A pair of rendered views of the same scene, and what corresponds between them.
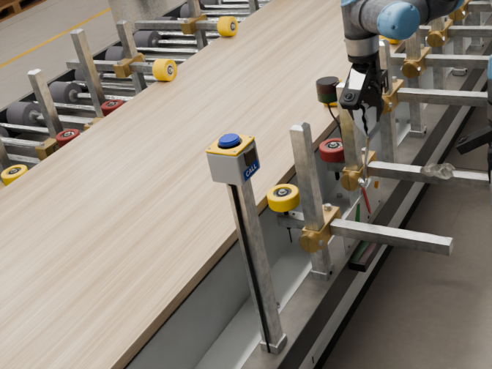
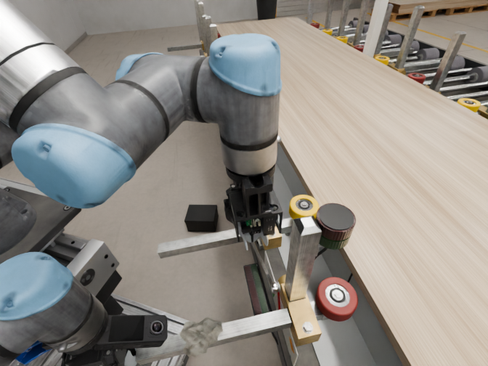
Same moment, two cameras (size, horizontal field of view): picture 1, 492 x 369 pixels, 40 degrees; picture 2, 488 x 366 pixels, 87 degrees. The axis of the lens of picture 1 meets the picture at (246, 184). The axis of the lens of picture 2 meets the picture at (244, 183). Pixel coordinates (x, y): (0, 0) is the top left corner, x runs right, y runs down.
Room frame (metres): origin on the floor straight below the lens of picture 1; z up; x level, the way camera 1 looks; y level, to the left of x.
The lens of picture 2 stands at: (1.63, -0.54, 1.44)
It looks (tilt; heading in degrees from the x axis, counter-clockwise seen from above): 43 degrees down; 134
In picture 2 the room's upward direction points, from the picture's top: 4 degrees counter-clockwise
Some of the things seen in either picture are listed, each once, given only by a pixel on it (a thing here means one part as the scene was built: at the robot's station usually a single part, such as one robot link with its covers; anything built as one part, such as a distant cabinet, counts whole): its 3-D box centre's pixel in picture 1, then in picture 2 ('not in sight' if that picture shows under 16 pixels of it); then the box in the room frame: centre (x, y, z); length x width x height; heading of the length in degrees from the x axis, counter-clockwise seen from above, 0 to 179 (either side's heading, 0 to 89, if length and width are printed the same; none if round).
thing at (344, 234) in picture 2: (327, 85); (334, 221); (1.55, -0.25, 1.10); 0.06 x 0.06 x 0.02
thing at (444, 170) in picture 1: (438, 167); (200, 334); (1.43, -0.48, 0.87); 0.09 x 0.07 x 0.02; 53
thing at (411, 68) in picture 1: (416, 62); not in sight; (1.94, -0.60, 0.95); 0.13 x 0.06 x 0.05; 143
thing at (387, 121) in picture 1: (386, 118); not in sight; (1.72, -0.44, 0.89); 0.03 x 0.03 x 0.48; 53
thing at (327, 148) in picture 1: (335, 161); (332, 305); (1.60, -0.26, 0.85); 0.08 x 0.08 x 0.11
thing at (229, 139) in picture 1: (229, 141); not in sight; (1.11, 0.01, 1.22); 0.04 x 0.04 x 0.02
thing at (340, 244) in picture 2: (329, 94); (332, 230); (1.55, -0.25, 1.08); 0.06 x 0.06 x 0.02
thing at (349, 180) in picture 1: (357, 170); (298, 306); (1.54, -0.30, 0.85); 0.13 x 0.06 x 0.05; 143
